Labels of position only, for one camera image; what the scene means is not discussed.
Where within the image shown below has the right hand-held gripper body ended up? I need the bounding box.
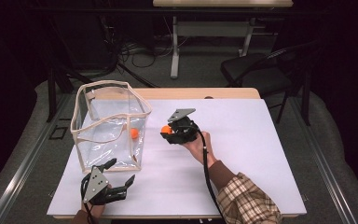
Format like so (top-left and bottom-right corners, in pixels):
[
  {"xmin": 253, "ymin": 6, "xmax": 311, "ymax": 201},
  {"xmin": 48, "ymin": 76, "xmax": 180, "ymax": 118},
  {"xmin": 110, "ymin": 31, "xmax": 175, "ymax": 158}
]
[{"xmin": 165, "ymin": 107, "xmax": 200, "ymax": 145}]

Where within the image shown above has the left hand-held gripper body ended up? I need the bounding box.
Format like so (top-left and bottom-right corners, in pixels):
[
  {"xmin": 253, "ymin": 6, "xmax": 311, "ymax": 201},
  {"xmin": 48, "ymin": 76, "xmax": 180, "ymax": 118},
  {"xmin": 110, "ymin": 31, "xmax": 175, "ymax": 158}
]
[{"xmin": 80, "ymin": 166, "xmax": 129, "ymax": 206}]

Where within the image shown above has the clear plastic bag beige trim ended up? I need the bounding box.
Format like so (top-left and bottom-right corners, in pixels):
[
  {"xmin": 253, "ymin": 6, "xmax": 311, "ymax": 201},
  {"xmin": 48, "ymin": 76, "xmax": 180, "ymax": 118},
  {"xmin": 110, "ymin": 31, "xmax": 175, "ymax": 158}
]
[{"xmin": 70, "ymin": 79, "xmax": 153, "ymax": 175}]

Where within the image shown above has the person's right hand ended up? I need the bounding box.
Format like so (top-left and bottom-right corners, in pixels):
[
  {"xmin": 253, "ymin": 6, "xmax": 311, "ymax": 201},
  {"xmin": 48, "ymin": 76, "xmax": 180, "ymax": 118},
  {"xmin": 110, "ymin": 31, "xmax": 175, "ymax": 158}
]
[{"xmin": 182, "ymin": 130, "xmax": 219, "ymax": 170}]

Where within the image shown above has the person's left hand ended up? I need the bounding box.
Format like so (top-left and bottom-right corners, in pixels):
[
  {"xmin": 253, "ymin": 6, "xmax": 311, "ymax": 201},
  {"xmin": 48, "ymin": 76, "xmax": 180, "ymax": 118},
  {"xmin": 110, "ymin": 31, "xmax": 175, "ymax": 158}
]
[{"xmin": 81, "ymin": 183, "xmax": 114, "ymax": 217}]

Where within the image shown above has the wooden table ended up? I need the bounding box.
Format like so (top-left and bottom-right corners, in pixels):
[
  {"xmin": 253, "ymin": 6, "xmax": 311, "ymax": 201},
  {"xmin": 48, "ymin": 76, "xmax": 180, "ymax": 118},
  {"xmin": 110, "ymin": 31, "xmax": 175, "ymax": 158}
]
[{"xmin": 47, "ymin": 87, "xmax": 308, "ymax": 220}]

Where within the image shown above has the white table mat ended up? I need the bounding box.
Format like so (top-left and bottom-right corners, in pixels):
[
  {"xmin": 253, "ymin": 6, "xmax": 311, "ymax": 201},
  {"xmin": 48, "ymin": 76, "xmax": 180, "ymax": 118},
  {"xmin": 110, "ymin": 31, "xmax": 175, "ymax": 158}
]
[{"xmin": 47, "ymin": 98, "xmax": 308, "ymax": 217}]

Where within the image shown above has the black folding chair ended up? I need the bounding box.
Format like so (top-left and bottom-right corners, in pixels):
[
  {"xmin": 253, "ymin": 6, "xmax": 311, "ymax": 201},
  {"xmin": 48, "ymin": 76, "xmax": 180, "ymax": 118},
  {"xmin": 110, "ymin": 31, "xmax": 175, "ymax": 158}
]
[{"xmin": 219, "ymin": 39, "xmax": 322, "ymax": 127}]

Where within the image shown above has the black metal stand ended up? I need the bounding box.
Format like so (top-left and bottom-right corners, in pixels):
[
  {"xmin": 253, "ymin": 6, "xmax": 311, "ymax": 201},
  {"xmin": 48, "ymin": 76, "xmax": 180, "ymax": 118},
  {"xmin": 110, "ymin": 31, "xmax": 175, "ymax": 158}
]
[{"xmin": 45, "ymin": 12, "xmax": 160, "ymax": 123}]

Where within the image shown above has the white-legged background desk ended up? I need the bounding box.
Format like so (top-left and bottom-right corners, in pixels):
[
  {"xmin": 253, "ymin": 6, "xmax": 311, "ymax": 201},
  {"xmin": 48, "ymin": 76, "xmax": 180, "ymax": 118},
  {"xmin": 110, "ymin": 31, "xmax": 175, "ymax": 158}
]
[{"xmin": 152, "ymin": 0, "xmax": 295, "ymax": 80}]

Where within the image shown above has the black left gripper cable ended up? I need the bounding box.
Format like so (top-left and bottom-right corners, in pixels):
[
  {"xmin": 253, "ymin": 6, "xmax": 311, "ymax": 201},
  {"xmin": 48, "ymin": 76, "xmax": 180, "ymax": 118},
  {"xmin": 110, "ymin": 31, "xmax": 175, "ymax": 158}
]
[{"xmin": 79, "ymin": 174, "xmax": 97, "ymax": 224}]

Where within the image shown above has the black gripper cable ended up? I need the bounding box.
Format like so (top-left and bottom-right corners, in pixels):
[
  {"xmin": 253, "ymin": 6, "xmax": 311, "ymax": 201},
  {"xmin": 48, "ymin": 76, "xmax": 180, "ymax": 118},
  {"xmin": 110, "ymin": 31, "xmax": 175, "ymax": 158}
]
[
  {"xmin": 195, "ymin": 126, "xmax": 227, "ymax": 224},
  {"xmin": 79, "ymin": 174, "xmax": 97, "ymax": 224}
]

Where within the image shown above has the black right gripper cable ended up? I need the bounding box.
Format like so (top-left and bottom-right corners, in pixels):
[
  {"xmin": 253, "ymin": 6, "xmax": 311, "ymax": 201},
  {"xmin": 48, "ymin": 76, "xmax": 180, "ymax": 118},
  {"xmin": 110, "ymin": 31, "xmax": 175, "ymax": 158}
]
[{"xmin": 195, "ymin": 126, "xmax": 227, "ymax": 224}]

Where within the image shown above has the metal floor rail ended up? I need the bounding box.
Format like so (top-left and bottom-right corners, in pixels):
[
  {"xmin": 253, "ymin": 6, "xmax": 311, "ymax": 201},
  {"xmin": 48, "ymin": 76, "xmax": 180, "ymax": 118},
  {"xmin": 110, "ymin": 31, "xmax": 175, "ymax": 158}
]
[
  {"xmin": 288, "ymin": 95, "xmax": 358, "ymax": 224},
  {"xmin": 0, "ymin": 92, "xmax": 73, "ymax": 224}
]

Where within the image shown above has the bundle of floor cables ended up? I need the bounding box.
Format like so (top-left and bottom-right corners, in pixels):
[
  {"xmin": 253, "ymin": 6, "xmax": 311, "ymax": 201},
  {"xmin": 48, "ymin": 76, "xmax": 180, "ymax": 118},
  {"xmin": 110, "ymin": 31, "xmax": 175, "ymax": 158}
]
[{"xmin": 115, "ymin": 15, "xmax": 191, "ymax": 70}]

